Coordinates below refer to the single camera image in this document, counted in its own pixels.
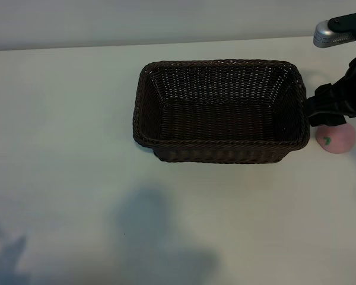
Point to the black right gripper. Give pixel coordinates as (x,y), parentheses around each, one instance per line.
(342,98)

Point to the pink peach with green mark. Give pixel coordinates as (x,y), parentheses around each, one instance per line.
(338,139)

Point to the dark brown wicker basket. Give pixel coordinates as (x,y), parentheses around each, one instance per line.
(225,118)

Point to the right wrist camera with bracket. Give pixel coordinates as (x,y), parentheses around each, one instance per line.
(335,29)

